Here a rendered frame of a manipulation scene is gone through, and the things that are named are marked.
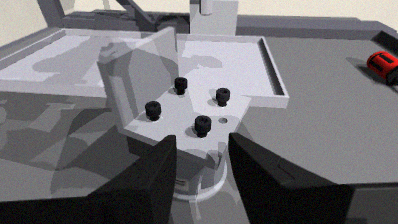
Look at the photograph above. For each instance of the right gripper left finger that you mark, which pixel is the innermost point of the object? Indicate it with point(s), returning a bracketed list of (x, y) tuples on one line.
[(141, 194)]

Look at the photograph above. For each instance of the black socket-head screw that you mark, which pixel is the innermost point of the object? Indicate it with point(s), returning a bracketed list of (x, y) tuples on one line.
[(202, 125), (181, 84), (222, 95), (153, 110)]

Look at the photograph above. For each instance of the red hand screwdriver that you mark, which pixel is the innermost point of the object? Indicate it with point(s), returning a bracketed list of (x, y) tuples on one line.
[(385, 66)]

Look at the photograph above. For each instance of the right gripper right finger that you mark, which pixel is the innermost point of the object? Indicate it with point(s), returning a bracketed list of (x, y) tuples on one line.
[(276, 191)]

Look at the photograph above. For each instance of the grey l-shaped bracket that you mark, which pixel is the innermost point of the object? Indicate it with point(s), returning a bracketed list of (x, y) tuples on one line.
[(146, 71)]

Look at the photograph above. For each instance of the shiny grey metal cylinder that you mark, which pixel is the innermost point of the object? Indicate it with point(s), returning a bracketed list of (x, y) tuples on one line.
[(195, 182)]

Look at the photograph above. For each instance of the blue electric screwdriver barrel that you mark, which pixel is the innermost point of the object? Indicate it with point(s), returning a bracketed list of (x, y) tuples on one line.
[(205, 7)]

